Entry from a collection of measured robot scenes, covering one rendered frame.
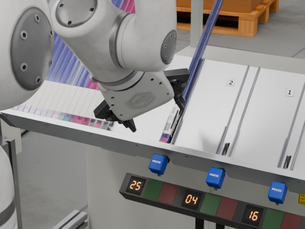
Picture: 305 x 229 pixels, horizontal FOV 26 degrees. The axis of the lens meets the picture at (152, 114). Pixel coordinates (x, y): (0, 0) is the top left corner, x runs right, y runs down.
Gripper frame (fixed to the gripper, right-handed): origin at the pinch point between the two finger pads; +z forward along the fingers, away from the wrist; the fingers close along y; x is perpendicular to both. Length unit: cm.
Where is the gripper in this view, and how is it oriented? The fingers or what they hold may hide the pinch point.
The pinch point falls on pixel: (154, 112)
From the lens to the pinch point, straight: 113.1
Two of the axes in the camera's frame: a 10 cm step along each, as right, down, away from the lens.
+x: -2.8, -8.1, 5.2
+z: 3.3, 4.3, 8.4
